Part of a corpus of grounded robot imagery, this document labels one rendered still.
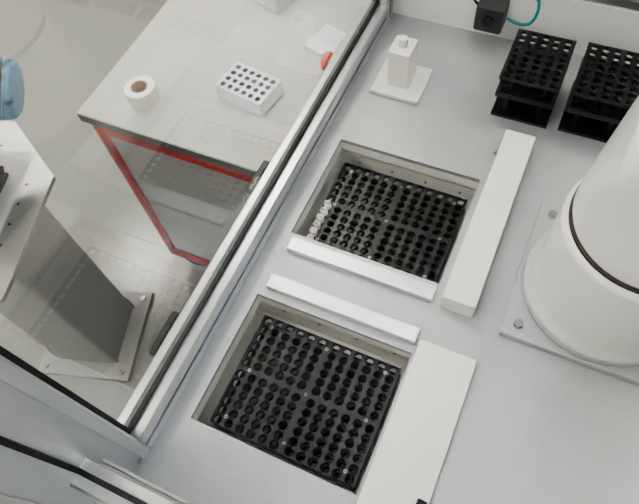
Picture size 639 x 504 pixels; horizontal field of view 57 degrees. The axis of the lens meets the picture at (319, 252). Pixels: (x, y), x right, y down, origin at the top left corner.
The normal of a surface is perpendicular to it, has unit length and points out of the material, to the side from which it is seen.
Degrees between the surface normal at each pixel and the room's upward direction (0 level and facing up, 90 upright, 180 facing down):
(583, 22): 90
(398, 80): 90
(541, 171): 0
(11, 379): 90
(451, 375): 0
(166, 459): 0
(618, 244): 85
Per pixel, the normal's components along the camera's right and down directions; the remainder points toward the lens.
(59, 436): 0.91, 0.33
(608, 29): -0.41, 0.81
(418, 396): -0.08, -0.49
